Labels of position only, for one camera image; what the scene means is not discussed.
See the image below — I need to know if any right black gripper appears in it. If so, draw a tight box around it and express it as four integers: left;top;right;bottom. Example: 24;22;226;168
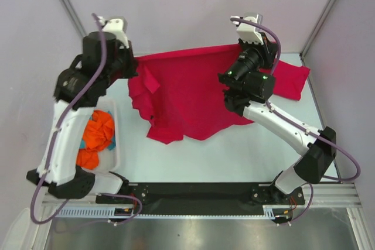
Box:
222;32;281;84

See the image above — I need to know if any magenta t shirt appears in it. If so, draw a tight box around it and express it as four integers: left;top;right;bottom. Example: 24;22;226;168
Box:
273;61;311;101
128;44;250;144

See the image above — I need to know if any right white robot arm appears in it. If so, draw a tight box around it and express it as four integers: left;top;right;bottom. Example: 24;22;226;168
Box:
218;36;336;204

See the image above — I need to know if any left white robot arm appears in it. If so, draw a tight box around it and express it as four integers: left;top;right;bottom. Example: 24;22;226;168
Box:
26;30;137;203

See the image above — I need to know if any folded magenta t shirt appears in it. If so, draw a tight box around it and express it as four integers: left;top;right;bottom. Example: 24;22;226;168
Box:
273;61;311;101

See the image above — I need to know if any orange t shirt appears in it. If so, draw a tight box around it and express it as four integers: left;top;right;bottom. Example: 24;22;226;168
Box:
76;110;115;170

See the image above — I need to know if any teal t shirt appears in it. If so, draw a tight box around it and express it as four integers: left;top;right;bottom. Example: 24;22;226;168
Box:
79;110;115;152

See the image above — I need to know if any white plastic laundry basket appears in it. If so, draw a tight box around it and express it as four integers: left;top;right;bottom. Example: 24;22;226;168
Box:
95;97;121;172

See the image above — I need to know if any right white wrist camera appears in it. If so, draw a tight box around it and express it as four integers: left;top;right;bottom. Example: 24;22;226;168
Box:
231;13;264;45

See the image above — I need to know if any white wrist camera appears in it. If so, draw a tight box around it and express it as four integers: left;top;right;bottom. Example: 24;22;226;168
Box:
231;13;264;45
98;16;129;49

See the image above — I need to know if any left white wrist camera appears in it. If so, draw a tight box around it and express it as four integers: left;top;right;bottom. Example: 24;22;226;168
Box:
98;16;129;49

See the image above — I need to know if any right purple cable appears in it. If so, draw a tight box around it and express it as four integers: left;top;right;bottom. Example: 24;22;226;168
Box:
231;17;361;226

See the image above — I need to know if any purple cable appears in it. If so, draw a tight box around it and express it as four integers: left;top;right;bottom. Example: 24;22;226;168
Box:
30;12;143;227
231;17;361;226

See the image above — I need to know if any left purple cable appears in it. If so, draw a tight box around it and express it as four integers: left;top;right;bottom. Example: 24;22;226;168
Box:
30;12;143;227

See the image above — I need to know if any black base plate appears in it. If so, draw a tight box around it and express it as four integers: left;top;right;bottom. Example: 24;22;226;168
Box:
96;181;305;216

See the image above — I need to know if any grey slotted cable duct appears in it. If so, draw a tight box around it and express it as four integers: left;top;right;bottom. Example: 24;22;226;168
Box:
56;206;292;220

